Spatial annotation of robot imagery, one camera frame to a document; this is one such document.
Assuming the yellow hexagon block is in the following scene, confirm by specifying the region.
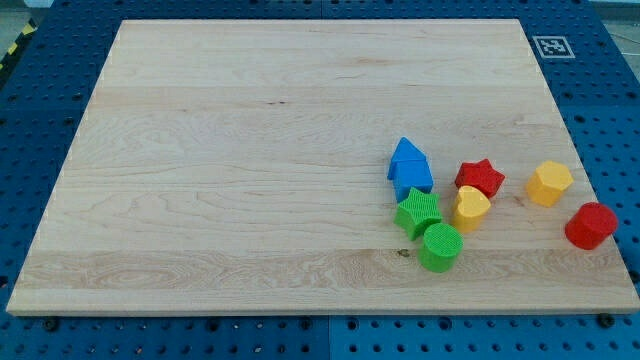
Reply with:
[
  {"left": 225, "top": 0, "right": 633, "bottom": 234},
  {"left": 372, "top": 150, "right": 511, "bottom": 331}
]
[{"left": 525, "top": 160, "right": 574, "bottom": 207}]

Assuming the green star block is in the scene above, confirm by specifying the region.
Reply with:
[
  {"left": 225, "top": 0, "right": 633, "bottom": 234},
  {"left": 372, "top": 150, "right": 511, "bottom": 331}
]
[{"left": 394, "top": 187, "right": 442, "bottom": 241}]

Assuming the yellow heart block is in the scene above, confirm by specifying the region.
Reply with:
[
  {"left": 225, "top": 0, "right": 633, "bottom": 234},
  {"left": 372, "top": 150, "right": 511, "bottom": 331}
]
[{"left": 451, "top": 185, "right": 491, "bottom": 233}]

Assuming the blue triangle block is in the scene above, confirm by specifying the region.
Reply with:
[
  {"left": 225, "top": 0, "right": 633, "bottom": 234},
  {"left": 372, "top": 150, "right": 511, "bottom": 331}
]
[{"left": 387, "top": 137, "right": 426, "bottom": 180}]

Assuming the white fiducial marker tag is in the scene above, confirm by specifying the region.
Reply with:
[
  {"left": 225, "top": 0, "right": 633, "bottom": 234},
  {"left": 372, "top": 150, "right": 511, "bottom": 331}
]
[{"left": 532, "top": 35, "right": 575, "bottom": 59}]

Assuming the green cylinder block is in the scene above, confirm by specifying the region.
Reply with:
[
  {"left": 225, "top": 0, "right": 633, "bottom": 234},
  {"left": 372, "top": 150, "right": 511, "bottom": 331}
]
[{"left": 418, "top": 223, "right": 464, "bottom": 273}]

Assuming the red star block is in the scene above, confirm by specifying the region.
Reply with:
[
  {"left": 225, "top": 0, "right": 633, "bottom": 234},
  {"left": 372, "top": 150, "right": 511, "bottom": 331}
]
[{"left": 454, "top": 159, "right": 506, "bottom": 199}]

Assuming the light wooden board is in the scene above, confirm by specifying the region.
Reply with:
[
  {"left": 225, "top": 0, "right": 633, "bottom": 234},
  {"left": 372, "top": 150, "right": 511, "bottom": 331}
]
[{"left": 7, "top": 19, "right": 639, "bottom": 316}]

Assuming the yellow black hazard tape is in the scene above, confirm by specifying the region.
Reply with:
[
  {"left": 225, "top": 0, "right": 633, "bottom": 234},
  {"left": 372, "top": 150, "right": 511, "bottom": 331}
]
[{"left": 1, "top": 18, "right": 38, "bottom": 73}]

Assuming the red cylinder block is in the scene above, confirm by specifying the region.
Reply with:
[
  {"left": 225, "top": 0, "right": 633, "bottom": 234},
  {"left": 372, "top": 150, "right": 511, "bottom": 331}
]
[{"left": 564, "top": 202, "right": 618, "bottom": 250}]

